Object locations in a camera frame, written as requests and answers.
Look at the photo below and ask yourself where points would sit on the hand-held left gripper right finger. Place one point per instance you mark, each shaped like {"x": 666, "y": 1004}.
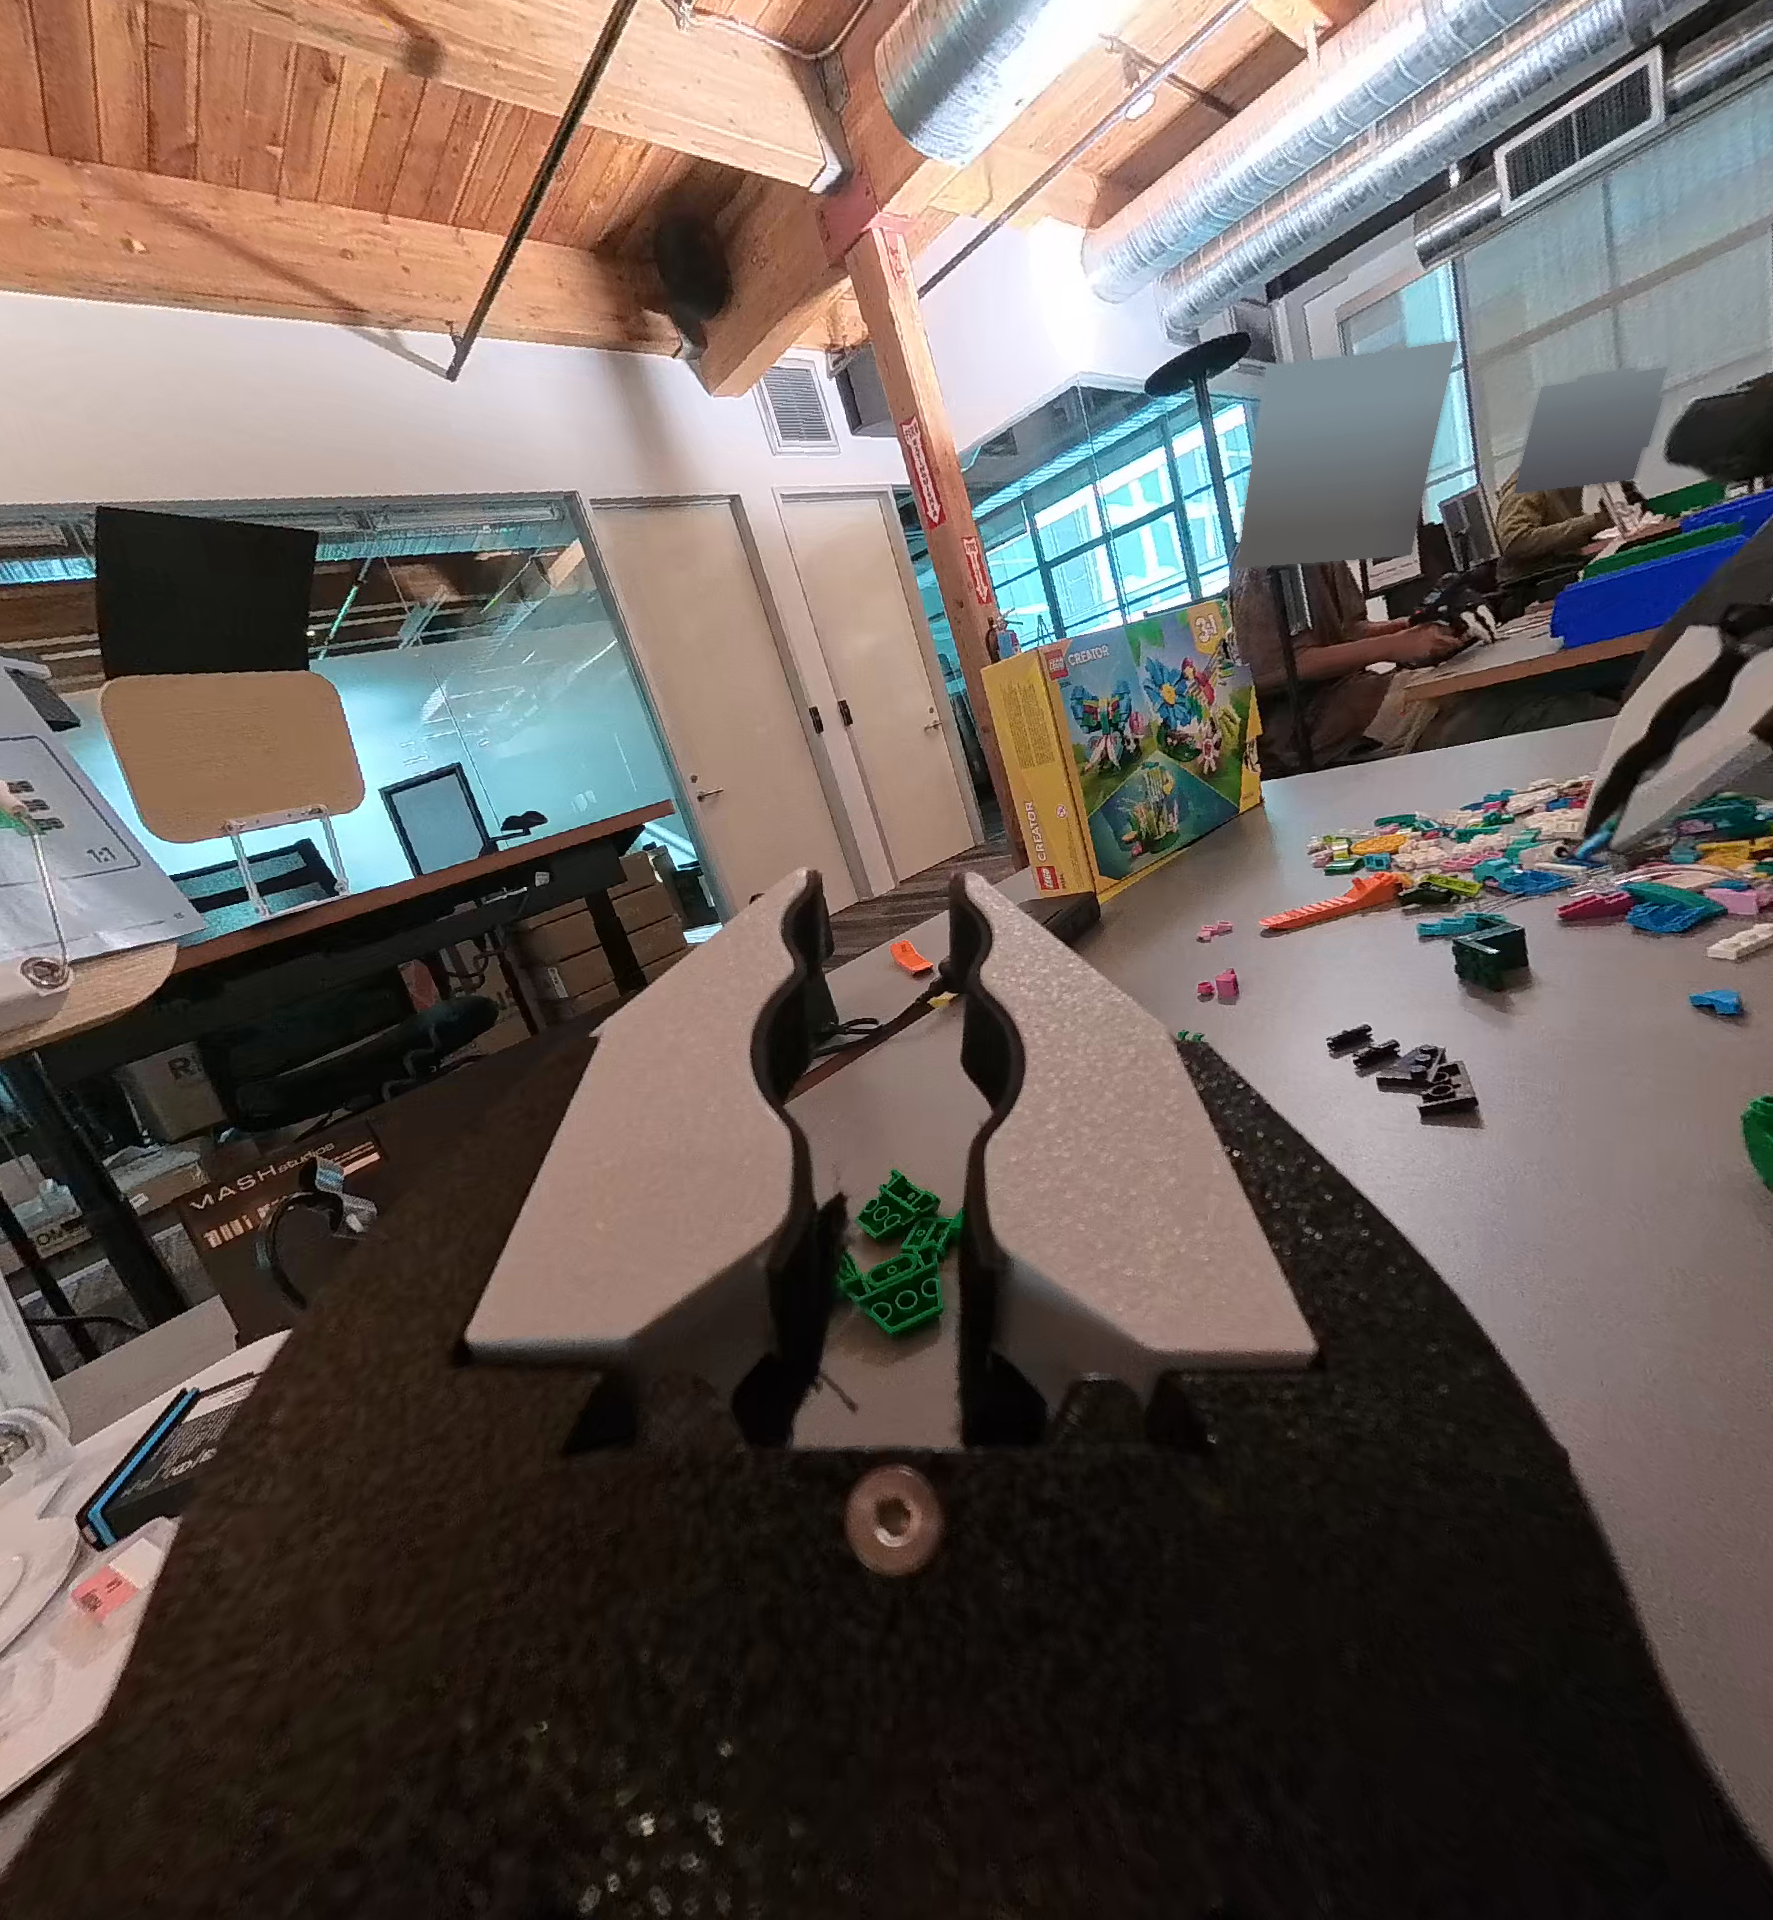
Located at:
{"x": 1142, "y": 1140}

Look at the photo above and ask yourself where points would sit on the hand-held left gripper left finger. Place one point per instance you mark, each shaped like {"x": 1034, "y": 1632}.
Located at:
{"x": 630, "y": 1140}

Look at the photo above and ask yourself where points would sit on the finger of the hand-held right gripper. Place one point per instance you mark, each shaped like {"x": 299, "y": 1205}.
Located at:
{"x": 1674, "y": 693}
{"x": 1741, "y": 721}

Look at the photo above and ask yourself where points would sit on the pile of colourful bricks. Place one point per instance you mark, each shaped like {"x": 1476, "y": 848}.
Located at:
{"x": 1606, "y": 870}

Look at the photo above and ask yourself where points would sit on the long dark wood desk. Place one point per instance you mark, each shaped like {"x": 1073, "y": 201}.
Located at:
{"x": 420, "y": 878}

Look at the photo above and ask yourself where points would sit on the blue storage bin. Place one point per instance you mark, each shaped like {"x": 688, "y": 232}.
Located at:
{"x": 1636, "y": 593}

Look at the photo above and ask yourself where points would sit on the stack of cardboard boxes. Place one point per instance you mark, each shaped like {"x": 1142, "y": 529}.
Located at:
{"x": 593, "y": 923}

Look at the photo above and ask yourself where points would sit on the white plate brick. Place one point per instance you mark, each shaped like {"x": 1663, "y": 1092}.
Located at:
{"x": 1750, "y": 940}

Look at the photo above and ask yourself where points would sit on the black pin brick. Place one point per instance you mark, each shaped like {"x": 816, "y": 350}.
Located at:
{"x": 1351, "y": 1037}
{"x": 1377, "y": 1052}

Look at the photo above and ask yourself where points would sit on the black hard case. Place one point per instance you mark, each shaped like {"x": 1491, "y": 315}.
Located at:
{"x": 1059, "y": 912}

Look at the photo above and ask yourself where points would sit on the pile of green bricks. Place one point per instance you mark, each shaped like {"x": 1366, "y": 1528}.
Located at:
{"x": 901, "y": 1261}

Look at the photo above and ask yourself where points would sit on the small blue brick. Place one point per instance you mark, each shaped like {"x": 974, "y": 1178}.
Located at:
{"x": 1716, "y": 998}

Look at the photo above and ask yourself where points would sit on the black wedge plate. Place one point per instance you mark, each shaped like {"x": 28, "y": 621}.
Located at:
{"x": 1449, "y": 1101}
{"x": 1420, "y": 1068}

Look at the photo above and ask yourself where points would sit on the black office chair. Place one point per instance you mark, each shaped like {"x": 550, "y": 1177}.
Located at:
{"x": 360, "y": 1035}

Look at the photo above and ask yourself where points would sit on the small orange piece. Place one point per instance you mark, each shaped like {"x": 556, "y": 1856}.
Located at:
{"x": 910, "y": 957}

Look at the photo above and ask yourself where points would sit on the orange brick separator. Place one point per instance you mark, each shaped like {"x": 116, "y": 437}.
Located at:
{"x": 1335, "y": 901}

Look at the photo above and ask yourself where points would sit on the dark green brick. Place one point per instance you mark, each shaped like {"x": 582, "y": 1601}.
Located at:
{"x": 1491, "y": 953}

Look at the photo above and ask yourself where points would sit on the teal brick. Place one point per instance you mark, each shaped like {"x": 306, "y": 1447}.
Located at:
{"x": 1453, "y": 926}

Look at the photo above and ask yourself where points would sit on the dark cardboard box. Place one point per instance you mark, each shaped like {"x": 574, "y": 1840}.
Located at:
{"x": 287, "y": 1184}

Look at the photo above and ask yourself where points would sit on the ceiling vent grille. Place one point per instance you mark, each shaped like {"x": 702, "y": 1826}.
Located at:
{"x": 1576, "y": 128}

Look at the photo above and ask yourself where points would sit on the black monitor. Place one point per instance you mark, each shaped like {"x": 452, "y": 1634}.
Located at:
{"x": 438, "y": 819}

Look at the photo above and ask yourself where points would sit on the colourful toy box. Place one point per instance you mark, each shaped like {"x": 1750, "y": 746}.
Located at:
{"x": 1142, "y": 751}

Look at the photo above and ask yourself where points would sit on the white door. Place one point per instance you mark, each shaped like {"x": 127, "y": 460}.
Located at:
{"x": 706, "y": 690}
{"x": 880, "y": 675}

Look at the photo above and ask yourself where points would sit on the long silver air ducts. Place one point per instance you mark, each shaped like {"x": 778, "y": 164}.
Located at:
{"x": 1395, "y": 164}

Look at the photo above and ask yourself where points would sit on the wood panel book stand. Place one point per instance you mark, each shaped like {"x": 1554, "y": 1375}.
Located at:
{"x": 235, "y": 751}

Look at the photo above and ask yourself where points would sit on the black floor lamp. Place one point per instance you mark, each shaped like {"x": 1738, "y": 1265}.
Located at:
{"x": 1199, "y": 361}

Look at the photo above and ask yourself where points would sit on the black battery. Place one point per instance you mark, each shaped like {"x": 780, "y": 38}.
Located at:
{"x": 150, "y": 1463}

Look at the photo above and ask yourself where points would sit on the instruction booklet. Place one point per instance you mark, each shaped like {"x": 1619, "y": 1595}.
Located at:
{"x": 16, "y": 854}

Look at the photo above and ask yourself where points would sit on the small pink white case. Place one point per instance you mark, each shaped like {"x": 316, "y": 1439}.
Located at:
{"x": 103, "y": 1590}

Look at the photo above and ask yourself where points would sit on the black square panel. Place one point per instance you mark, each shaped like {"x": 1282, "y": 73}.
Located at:
{"x": 205, "y": 593}

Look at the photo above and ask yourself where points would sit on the dark ceiling speaker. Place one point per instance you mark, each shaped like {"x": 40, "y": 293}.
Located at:
{"x": 690, "y": 271}

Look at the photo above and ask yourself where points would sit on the black ceiling rod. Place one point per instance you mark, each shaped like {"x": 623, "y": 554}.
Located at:
{"x": 545, "y": 164}

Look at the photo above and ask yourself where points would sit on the wooden post with red signs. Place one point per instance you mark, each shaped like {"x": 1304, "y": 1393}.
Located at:
{"x": 932, "y": 494}

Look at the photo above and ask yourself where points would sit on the wall vent grille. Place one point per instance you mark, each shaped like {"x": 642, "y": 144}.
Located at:
{"x": 797, "y": 404}

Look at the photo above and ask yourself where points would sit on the wide silver air duct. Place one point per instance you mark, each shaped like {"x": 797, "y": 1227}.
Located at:
{"x": 977, "y": 68}

